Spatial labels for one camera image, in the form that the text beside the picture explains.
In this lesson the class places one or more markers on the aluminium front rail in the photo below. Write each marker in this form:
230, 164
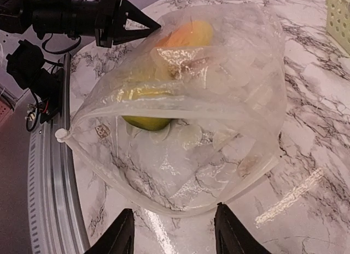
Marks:
54, 213

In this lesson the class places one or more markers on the pale green perforated basket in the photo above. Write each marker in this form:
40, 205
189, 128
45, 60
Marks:
337, 22

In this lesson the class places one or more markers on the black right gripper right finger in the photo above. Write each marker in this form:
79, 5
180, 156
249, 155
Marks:
231, 236

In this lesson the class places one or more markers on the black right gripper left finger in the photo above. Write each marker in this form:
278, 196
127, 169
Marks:
118, 238

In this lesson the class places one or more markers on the clear zip top bag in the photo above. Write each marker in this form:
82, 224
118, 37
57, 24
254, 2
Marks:
227, 110

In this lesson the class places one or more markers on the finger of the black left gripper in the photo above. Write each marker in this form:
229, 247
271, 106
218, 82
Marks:
131, 12

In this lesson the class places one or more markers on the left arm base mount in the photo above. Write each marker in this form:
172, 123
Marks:
43, 78

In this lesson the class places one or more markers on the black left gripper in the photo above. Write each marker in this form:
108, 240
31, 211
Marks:
74, 18

